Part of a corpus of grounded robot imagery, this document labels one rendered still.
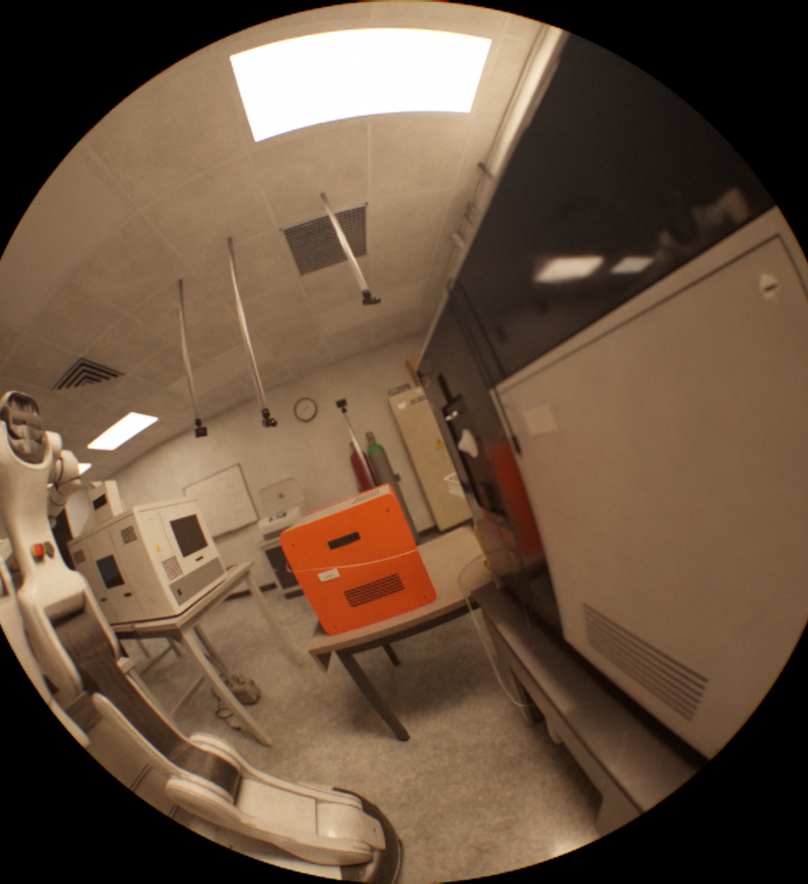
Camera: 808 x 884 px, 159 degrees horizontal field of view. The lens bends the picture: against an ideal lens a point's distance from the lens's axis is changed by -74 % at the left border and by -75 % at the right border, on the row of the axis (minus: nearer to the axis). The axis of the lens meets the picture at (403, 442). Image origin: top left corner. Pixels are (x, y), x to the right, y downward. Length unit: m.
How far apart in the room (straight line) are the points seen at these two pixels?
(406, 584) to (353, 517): 0.29
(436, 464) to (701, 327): 3.60
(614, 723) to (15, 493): 1.14
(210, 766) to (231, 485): 4.11
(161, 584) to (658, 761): 1.62
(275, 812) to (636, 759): 0.80
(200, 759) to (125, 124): 2.06
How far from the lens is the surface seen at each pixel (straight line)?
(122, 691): 0.83
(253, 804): 0.97
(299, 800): 1.03
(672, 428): 0.22
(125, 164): 1.73
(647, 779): 0.53
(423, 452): 3.67
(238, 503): 4.56
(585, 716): 0.58
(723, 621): 0.29
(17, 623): 0.58
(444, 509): 3.77
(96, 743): 1.29
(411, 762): 1.51
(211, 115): 1.62
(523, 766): 1.36
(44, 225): 1.97
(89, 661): 0.79
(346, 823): 1.05
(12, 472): 0.80
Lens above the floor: 1.24
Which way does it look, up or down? 2 degrees up
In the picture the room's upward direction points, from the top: 22 degrees counter-clockwise
